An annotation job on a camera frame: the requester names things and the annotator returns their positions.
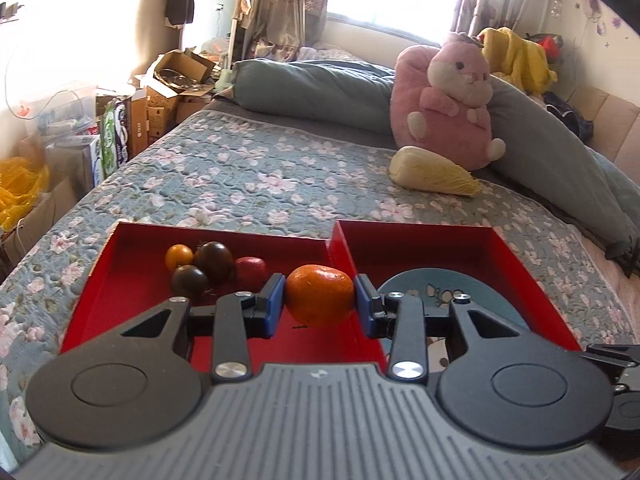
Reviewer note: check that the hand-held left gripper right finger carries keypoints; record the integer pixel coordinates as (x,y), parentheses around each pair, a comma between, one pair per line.
(365,310)

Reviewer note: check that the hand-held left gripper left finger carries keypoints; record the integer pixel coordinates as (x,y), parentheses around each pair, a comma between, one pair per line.
(272,305)

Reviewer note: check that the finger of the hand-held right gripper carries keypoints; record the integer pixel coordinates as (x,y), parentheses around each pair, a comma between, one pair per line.
(612,356)

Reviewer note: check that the orange mandarin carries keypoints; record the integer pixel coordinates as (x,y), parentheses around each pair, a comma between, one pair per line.
(320,295)

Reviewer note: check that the red tray with plate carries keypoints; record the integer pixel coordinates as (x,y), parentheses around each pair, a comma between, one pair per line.
(510,265)

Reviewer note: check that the red tray with tomatoes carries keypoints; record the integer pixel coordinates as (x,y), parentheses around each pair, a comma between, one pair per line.
(130,285)

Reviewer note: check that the red cherry tomato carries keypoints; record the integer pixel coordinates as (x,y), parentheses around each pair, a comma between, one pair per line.
(250,269)

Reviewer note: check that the blue round plate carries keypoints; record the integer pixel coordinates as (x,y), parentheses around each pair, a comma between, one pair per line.
(415,280)

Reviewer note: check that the large dark cherry tomato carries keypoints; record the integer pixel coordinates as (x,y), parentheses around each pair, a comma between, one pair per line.
(215,260)

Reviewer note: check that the small dark cherry tomato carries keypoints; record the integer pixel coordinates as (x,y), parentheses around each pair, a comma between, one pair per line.
(189,280)

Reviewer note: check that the yellow cherry tomato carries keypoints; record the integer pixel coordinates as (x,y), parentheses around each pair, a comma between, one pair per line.
(179,256)

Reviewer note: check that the floral quilted bedspread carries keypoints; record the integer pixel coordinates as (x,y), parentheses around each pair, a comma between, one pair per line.
(250,180)

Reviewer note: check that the napa cabbage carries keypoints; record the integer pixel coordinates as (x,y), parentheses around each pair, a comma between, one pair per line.
(430,172)

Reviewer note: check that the pink plush rabbit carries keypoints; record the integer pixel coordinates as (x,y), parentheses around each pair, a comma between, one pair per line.
(445,105)

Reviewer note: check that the printed cardboard box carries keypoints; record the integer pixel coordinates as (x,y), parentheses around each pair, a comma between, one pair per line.
(160,115)

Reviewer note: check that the grey-green duvet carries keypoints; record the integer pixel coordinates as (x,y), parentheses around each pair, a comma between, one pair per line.
(325,90)

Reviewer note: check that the beige padded headboard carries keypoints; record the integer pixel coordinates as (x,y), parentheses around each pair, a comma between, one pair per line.
(617,125)

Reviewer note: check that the green and white carton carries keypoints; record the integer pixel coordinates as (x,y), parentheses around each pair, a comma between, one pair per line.
(114,135)

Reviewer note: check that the plain brown cardboard box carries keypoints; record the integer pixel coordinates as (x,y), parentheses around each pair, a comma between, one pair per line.
(45,215)

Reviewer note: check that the dark bag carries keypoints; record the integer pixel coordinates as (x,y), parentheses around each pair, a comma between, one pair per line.
(570,115)

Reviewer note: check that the open cardboard box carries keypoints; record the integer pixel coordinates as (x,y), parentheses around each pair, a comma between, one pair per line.
(182,72)

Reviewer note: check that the yellow plastic bag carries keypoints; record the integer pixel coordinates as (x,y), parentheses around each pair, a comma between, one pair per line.
(20,190)

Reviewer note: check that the clear plastic container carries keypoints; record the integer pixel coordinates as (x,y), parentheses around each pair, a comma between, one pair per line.
(55,110)

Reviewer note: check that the yellow cloth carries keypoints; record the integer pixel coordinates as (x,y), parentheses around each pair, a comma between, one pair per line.
(520,57)

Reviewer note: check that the red cloth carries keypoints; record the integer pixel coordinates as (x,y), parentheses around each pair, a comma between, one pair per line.
(551,46)

